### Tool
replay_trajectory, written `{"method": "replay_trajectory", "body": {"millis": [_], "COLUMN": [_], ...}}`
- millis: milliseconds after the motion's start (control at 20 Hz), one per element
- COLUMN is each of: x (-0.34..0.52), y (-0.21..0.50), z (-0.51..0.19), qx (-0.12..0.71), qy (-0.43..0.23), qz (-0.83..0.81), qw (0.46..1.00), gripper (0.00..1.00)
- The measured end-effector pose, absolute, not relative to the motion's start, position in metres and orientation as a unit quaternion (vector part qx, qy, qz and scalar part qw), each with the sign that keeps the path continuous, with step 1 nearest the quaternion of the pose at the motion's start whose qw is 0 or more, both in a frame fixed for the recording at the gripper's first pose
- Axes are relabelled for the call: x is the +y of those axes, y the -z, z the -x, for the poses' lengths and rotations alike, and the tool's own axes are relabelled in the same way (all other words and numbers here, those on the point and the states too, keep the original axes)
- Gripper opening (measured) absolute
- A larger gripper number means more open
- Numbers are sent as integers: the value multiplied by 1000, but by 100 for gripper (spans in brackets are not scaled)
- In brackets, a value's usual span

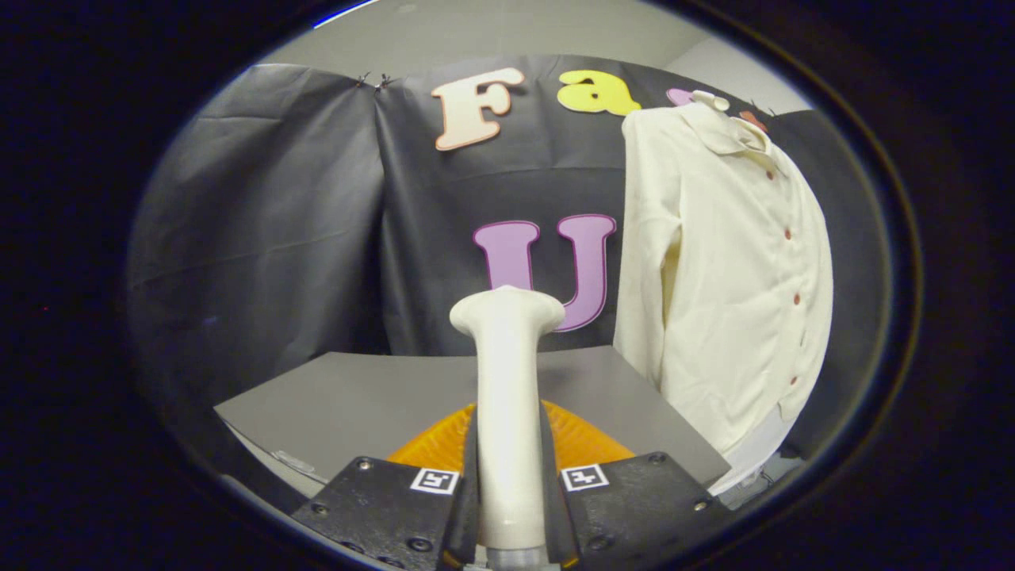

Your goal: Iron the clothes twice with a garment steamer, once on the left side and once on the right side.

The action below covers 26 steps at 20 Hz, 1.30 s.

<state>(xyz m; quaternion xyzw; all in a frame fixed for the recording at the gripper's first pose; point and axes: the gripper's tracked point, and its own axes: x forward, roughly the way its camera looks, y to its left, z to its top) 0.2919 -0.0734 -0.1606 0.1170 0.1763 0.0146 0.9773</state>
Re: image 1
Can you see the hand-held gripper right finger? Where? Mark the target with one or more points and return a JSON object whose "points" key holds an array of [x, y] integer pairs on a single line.
{"points": [[634, 507]]}

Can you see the white garment steamer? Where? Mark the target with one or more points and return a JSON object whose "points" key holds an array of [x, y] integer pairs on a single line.
{"points": [[507, 396]]}

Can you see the cream button shirt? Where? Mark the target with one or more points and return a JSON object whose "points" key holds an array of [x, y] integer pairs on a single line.
{"points": [[729, 277]]}

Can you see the grey cabinet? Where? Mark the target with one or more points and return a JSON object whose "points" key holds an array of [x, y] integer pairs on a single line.
{"points": [[357, 404]]}

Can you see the black backdrop cloth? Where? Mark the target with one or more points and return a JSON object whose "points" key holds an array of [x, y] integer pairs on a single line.
{"points": [[277, 238]]}

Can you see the white clothes hanger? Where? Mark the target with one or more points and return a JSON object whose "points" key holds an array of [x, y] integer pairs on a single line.
{"points": [[714, 99]]}

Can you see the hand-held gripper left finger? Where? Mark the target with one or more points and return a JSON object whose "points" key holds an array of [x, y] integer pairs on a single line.
{"points": [[388, 515]]}

